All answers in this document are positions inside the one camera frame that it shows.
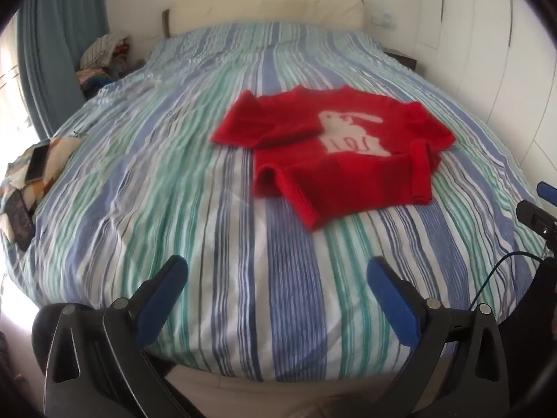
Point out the white wall socket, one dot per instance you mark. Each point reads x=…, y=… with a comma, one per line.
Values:
x=383, y=20

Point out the beige bed base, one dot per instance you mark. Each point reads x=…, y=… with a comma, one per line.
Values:
x=283, y=396

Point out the striped bed cover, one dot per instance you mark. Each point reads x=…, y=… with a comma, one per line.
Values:
x=174, y=209

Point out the pile of mixed clothes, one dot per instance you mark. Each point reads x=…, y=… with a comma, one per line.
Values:
x=106, y=59

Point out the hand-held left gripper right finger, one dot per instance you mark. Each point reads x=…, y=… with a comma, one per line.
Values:
x=389, y=296

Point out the blue curtain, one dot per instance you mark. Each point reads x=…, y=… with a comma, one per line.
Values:
x=61, y=30

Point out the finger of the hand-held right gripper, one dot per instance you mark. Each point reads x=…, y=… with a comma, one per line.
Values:
x=537, y=217
x=547, y=190

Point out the red sweater with white rabbit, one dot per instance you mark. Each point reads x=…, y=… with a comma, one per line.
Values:
x=348, y=170

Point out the white wardrobe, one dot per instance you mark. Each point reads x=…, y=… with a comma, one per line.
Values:
x=487, y=52

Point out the dark nightstand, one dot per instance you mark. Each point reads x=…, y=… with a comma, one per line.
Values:
x=402, y=59

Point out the patterned fabric pouch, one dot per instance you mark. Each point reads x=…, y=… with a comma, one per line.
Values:
x=58, y=156

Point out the cream padded headboard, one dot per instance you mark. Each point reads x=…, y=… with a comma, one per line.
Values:
x=265, y=8

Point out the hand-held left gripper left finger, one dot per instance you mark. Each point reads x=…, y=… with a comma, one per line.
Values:
x=167, y=283

